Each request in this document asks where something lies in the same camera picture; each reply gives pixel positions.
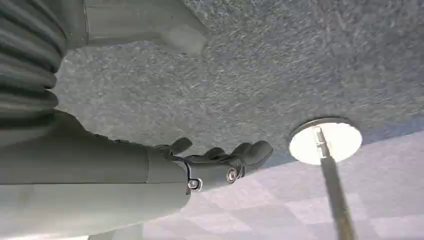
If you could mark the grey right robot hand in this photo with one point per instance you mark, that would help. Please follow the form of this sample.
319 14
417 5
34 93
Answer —
82 172

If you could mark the ribbed grey right arm sleeve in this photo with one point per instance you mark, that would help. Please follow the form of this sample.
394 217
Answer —
26 66

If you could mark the metal pole with round base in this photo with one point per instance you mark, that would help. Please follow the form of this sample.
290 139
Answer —
334 192

